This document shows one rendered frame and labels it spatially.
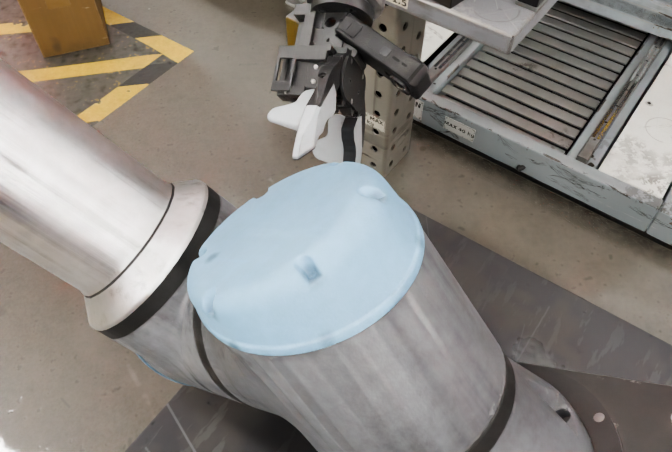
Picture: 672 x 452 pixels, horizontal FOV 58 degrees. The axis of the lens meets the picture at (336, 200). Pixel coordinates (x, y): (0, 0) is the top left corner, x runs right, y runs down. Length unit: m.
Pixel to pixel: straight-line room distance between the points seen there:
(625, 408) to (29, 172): 0.46
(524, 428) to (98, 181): 0.34
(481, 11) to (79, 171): 0.60
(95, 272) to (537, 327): 0.49
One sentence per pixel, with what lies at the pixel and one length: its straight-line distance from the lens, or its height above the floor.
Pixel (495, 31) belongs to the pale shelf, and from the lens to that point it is 0.87.
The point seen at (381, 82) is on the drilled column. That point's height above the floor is 0.24.
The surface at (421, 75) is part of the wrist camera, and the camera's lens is 0.64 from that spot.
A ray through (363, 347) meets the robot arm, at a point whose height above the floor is 0.62.
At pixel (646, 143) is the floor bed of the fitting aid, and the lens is 1.34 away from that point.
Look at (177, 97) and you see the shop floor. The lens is 1.46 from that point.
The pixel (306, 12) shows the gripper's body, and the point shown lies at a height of 0.54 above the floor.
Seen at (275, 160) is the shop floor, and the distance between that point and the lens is 1.28.
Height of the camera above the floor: 0.94
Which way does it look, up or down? 51 degrees down
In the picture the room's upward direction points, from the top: straight up
